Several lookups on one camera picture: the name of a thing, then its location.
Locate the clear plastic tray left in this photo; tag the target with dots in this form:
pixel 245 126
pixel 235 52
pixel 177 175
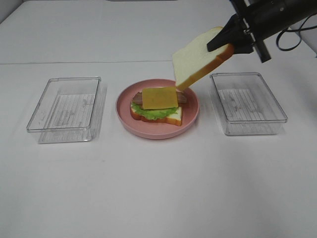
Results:
pixel 69 110

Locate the green lettuce leaf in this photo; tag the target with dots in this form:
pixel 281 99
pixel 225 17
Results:
pixel 138 112

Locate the clear plastic tray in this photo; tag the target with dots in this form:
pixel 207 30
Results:
pixel 245 104
pixel 69 110

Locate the pink round plate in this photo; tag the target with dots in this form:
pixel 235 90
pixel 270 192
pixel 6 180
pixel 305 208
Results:
pixel 155 130

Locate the clear plastic tray right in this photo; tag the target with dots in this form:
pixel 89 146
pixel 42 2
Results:
pixel 245 104

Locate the yellow cheese slice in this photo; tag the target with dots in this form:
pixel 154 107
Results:
pixel 159 98

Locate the bread slice from tray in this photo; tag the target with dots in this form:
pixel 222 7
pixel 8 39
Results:
pixel 167 121

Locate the brown bacon strip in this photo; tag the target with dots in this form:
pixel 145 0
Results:
pixel 181 97

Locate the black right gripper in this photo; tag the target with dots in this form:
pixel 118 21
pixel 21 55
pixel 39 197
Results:
pixel 252 24

